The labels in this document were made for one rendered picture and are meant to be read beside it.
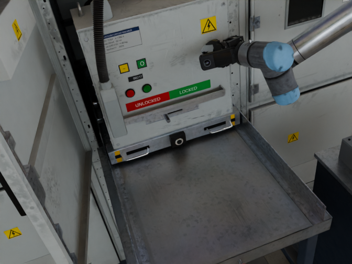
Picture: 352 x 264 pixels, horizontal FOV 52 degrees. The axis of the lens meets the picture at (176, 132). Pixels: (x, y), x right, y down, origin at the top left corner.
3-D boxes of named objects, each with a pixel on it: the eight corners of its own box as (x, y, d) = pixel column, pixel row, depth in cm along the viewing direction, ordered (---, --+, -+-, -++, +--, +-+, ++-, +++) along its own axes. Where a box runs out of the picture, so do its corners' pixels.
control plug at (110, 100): (128, 134, 119) (116, 90, 108) (113, 139, 118) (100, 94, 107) (123, 122, 125) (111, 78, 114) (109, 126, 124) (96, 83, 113)
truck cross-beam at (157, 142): (240, 123, 146) (239, 111, 142) (111, 165, 137) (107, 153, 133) (234, 117, 150) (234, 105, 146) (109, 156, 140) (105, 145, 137)
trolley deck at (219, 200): (330, 229, 111) (332, 217, 108) (139, 306, 100) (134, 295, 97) (233, 116, 163) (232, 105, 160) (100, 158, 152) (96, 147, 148)
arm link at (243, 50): (249, 72, 102) (243, 44, 99) (238, 70, 106) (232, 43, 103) (267, 62, 105) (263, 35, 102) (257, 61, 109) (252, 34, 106)
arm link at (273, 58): (282, 80, 94) (270, 54, 90) (253, 76, 103) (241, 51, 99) (300, 62, 96) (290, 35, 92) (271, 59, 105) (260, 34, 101)
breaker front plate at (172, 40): (233, 116, 143) (228, -4, 114) (116, 153, 134) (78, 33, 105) (231, 114, 144) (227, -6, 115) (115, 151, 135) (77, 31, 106)
